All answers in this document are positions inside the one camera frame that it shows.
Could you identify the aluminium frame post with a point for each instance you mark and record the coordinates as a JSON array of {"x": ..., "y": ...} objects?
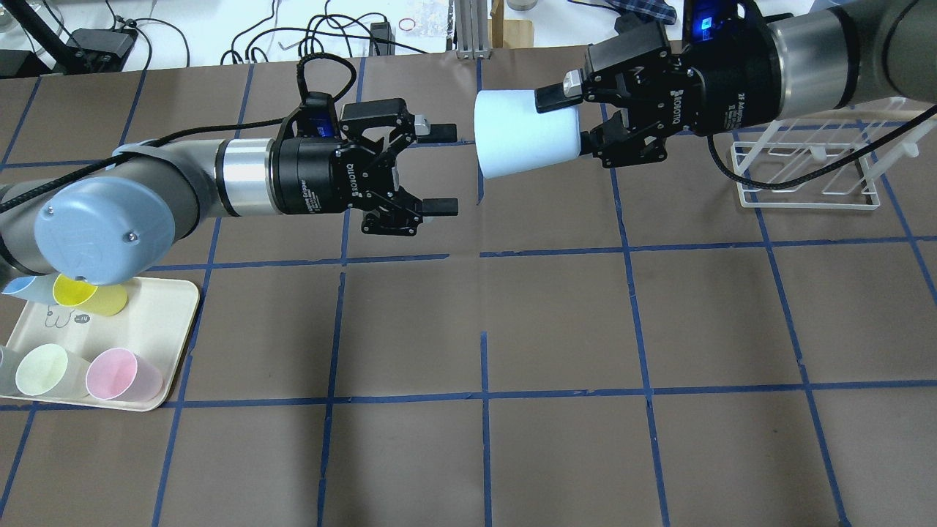
[{"x": 471, "y": 34}]

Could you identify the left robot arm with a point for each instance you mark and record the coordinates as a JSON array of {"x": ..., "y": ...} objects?
[{"x": 117, "y": 221}]

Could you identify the pink cup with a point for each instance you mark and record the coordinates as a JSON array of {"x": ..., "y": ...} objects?
[{"x": 120, "y": 375}]

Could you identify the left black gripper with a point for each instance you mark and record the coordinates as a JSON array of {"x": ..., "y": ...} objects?
[{"x": 306, "y": 178}]

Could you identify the wooden stand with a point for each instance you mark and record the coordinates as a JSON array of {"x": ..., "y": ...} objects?
[{"x": 508, "y": 33}]

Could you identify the yellow cup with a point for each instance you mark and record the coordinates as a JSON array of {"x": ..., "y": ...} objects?
[{"x": 105, "y": 300}]

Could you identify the cream white cup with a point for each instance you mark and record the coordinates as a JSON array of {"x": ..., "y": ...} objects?
[{"x": 51, "y": 371}]

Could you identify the cream plastic tray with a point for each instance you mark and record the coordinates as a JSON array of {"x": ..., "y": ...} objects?
[{"x": 155, "y": 324}]

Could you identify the white wire cup rack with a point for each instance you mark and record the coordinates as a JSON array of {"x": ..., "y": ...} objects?
[{"x": 792, "y": 148}]

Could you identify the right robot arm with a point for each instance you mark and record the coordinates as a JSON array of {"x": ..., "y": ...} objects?
[{"x": 853, "y": 53}]

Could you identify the pale blue cup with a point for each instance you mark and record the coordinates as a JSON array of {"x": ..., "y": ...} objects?
[{"x": 511, "y": 136}]

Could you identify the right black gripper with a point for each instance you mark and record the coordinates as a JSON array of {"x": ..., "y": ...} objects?
[{"x": 726, "y": 94}]

